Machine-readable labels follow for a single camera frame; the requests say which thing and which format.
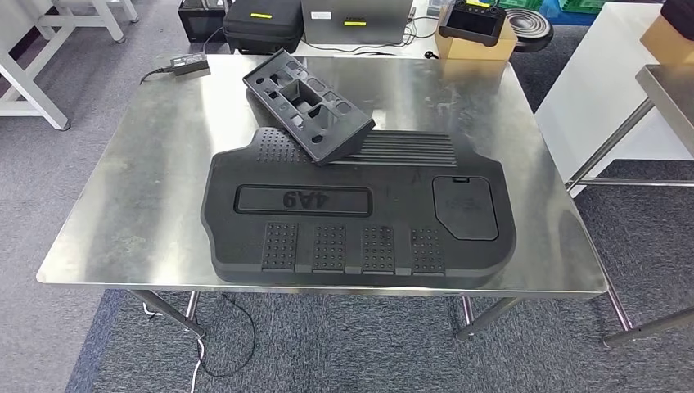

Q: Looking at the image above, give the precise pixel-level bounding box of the long black plastic part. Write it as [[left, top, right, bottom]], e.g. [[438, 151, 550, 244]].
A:
[[242, 47, 376, 167]]

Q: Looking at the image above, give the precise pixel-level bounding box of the stainless steel workbench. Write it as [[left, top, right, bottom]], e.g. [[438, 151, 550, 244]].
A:
[[36, 54, 634, 343], [563, 63, 694, 349]]

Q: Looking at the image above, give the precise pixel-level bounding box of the large black engine cover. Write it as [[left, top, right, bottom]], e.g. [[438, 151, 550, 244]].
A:
[[200, 126, 518, 289]]

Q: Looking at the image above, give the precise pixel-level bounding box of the grey case with yellow label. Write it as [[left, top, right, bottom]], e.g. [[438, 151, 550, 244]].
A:
[[300, 0, 415, 46]]

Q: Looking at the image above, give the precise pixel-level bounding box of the black case with yellow label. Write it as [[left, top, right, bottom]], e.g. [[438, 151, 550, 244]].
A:
[[222, 0, 305, 56]]

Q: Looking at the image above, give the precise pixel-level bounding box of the open cardboard box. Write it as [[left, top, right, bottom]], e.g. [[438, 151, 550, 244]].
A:
[[434, 15, 518, 61]]

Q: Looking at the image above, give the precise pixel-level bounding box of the black power adapter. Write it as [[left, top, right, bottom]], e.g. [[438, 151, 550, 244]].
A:
[[169, 52, 211, 78]]

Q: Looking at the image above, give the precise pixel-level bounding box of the black controller with screen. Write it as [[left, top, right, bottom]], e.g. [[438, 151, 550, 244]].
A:
[[437, 0, 508, 49]]

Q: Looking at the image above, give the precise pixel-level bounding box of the small black box appliance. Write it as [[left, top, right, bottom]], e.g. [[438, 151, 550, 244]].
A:
[[178, 0, 228, 44]]

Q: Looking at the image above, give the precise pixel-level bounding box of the green plastic crate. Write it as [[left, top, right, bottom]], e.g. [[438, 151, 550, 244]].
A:
[[557, 0, 610, 16], [496, 0, 547, 12]]

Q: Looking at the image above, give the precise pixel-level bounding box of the blue floor mat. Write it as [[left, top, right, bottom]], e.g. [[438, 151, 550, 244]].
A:
[[538, 0, 598, 27]]

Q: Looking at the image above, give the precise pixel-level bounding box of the white table leg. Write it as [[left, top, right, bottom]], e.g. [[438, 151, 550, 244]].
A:
[[0, 27, 72, 132]]

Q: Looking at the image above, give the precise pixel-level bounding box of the closed cardboard box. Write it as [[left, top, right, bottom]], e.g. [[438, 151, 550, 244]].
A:
[[638, 13, 694, 66]]

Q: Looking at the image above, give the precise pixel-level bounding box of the black item on cardboard box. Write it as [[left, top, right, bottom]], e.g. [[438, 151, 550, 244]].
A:
[[660, 0, 694, 28]]

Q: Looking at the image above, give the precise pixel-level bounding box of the thin black floor cable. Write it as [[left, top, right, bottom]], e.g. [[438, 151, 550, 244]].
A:
[[197, 292, 258, 380]]

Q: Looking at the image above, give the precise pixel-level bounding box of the black equipment cable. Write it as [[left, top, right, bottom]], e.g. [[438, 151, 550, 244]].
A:
[[302, 4, 441, 60]]

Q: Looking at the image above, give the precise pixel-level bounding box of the white floor cable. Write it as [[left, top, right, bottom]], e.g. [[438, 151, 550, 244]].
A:
[[142, 301, 206, 393]]

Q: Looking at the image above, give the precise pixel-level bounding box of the black adapter cable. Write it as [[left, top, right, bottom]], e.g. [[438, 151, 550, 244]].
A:
[[139, 65, 175, 86]]

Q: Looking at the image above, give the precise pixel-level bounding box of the white table frame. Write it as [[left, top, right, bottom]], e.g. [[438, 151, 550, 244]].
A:
[[34, 0, 140, 45]]

